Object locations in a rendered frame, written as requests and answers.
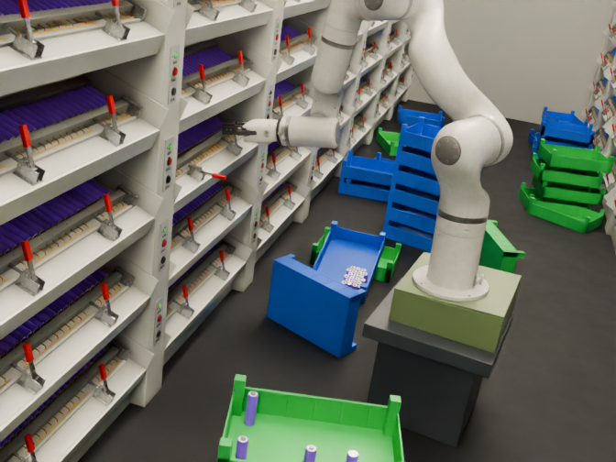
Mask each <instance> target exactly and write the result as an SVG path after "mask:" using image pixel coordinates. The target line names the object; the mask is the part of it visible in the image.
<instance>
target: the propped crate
mask: <svg viewBox="0 0 616 462"><path fill-rule="evenodd" d="M385 236H386V233H385V232H381V231H380V234H379V236H374V235H370V234H366V233H362V232H358V231H354V230H349V229H345V228H342V227H337V221H332V224H331V229H330V231H329V233H328V235H327V237H326V240H325V242H324V244H323V246H322V249H321V251H320V253H319V255H318V257H317V259H316V261H315V263H314V265H313V269H314V270H317V271H319V272H321V273H323V274H324V275H326V276H328V277H330V278H332V279H334V280H336V281H339V282H342V281H343V280H344V275H346V274H347V269H350V267H351V266H355V267H360V268H361V269H366V273H367V274H368V279H367V283H363V282H361V285H360V289H363V290H365V291H367V292H366V297H364V298H362V299H360V303H362V304H364V302H365V301H366V298H367V295H368V292H369V288H370V285H371V283H372V280H373V278H374V275H375V272H376V269H377V267H378V265H379V262H380V257H381V255H382V252H383V249H384V243H385Z"/></svg>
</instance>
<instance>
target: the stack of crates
mask: <svg viewBox="0 0 616 462"><path fill-rule="evenodd" d="M441 129H442V128H441V127H438V126H431V125H427V124H424V117H422V116H420V117H419V120H418V123H417V124H415V125H413V126H409V127H408V124H402V125H401V134H400V139H399V145H398V150H397V155H396V160H395V165H394V170H393V175H392V180H391V186H390V194H389V200H388V205H387V210H386V214H385V220H384V225H383V230H382V232H385V233H386V236H385V237H386V238H388V239H391V240H394V241H397V242H401V243H403V244H406V245H409V246H412V247H415V248H419V249H422V250H425V251H428V252H431V249H432V244H433V237H434V231H435V221H436V216H437V210H438V205H439V199H440V186H439V183H438V180H437V178H436V176H435V172H434V169H433V165H432V161H431V150H432V146H433V143H434V140H435V137H436V135H437V133H438V132H439V131H440V130H441ZM397 183H398V184H397Z"/></svg>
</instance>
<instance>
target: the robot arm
mask: <svg viewBox="0 0 616 462"><path fill-rule="evenodd" d="M363 20H366V21H387V20H402V21H404V22H405V23H406V25H407V26H408V28H409V30H410V36H411V41H410V45H409V48H408V55H409V60H410V63H411V65H412V67H413V69H414V71H415V73H416V75H417V77H418V79H419V81H420V83H421V85H422V87H423V88H424V89H425V91H426V92H427V94H428V95H429V96H430V98H431V99H432V100H433V101H434V102H435V103H436V104H437V105H438V106H439V107H440V108H441V109H443V110H444V111H445V112H446V113H447V114H448V116H449V117H450V118H451V119H452V120H453V121H454V122H453V123H450V124H448V125H446V126H444V127H443V128H442V129H441V130H440V131H439V132H438V133H437V135H436V137H435V139H434V143H433V145H432V150H431V162H432V165H433V169H434V173H435V176H436V178H437V180H438V183H439V186H440V199H439V205H438V210H437V216H436V221H435V227H434V237H433V244H432V249H431V255H430V260H429V265H426V266H422V267H420V268H418V269H416V270H415V271H414V273H413V275H412V281H413V283H414V284H415V286H416V287H418V288H419V289H420V290H422V291H423V292H426V293H428V294H430V295H433V296H434V297H438V298H441V299H445V300H450V301H458V302H469V301H476V300H479V299H481V298H483V297H485V296H486V295H487V294H488V292H489V287H490V286H489V284H488V283H487V281H486V280H485V279H484V275H483V274H482V275H479V272H478V268H479V259H480V254H481V250H482V245H483V239H484V235H485V230H486V225H487V220H488V215H489V209H490V197H489V195H488V193H487V192H486V191H485V190H484V189H483V188H482V186H481V182H480V173H481V170H482V168H485V167H488V166H490V165H493V164H496V163H498V162H500V161H501V160H503V159H505V157H506V156H507V155H508V154H509V152H510V151H511V148H512V142H513V137H512V130H511V128H510V126H509V124H508V122H507V121H506V119H505V118H504V117H503V115H502V114H501V112H500V111H499V110H498V109H497V108H496V107H495V105H494V104H493V103H492V102H491V101H490V100H489V99H488V98H487V97H486V96H485V95H484V94H483V93H482V92H481V91H480V90H479V89H478V88H477V87H476V86H475V85H474V83H473V82H472V81H471V80H470V79H469V78H468V77H467V76H466V74H465V72H464V71H463V69H462V68H461V66H460V64H459V62H458V60H457V57H456V55H455V53H454V51H453V50H452V48H451V46H450V44H449V42H448V39H447V37H446V31H445V25H444V3H443V0H331V3H330V6H329V9H328V12H327V16H326V20H325V23H324V29H323V33H322V36H321V40H320V44H319V48H318V51H317V55H316V59H315V63H314V66H313V74H312V84H313V87H314V95H313V104H312V108H311V112H310V114H309V116H296V115H284V116H283V117H280V118H279V119H278V120H273V119H252V120H250V121H249V122H239V123H238V122H235V123H234V124H231V123H232V122H224V123H223V124H222V134H223V135H238V136H247V137H245V138H244V139H243V141H244V142H276V141H278V143H279V144H282V146H292V147H309V148H328V149H335V148H336V147H337V146H338V144H339V140H340V133H341V128H340V122H339V120H338V118H337V115H338V112H339V109H340V105H341V103H342V99H343V93H344V86H343V85H344V80H345V78H346V75H347V69H348V66H349V63H350V61H351V57H352V54H353V50H354V48H355V44H356V41H357V37H358V32H359V29H360V26H361V23H362V21H363Z"/></svg>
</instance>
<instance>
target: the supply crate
mask: <svg viewBox="0 0 616 462"><path fill-rule="evenodd" d="M246 378H247V376H246V375H239V374H236V375H235V379H234V388H233V393H232V398H231V402H230V405H229V410H228V414H227V417H226V421H225V429H224V432H223V437H221V438H220V442H219V447H218V456H217V462H303V460H304V454H305V448H306V447H307V446H308V445H314V446H316V447H317V451H316V457H315V462H346V460H347V452H348V451H349V450H355V451H357V452H358V460H357V462H404V456H403V448H402V433H401V425H400V417H399V411H400V408H401V403H402V402H401V396H396V395H390V397H389V402H388V406H387V405H379V404H373V403H366V402H359V401H346V400H339V399H332V398H326V397H319V396H312V395H305V394H298V393H291V392H284V391H277V390H264V389H258V388H250V387H245V386H246ZM250 391H256V392H257V393H258V404H257V411H256V419H255V424H254V425H252V426H247V425H245V417H246V408H247V401H248V393H249V392H250ZM241 435H244V436H246V437H248V447H247V460H246V459H238V458H236V451H237V438H238V437H239V436H241Z"/></svg>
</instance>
